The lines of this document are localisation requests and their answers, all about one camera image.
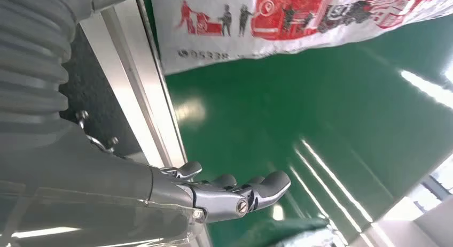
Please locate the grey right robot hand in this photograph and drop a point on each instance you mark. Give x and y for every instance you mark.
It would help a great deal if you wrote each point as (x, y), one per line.
(78, 188)

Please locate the black textured mat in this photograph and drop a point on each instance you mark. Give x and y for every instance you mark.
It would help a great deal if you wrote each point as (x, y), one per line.
(95, 96)

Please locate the ribbed grey right arm sleeve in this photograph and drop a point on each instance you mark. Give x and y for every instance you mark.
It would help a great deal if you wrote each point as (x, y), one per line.
(32, 61)

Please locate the aluminium conveyor side rail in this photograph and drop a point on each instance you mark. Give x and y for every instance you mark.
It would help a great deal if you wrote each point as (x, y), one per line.
(141, 96)

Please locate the white conveyor end frame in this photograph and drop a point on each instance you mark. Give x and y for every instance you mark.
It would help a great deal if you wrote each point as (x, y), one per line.
(407, 224)

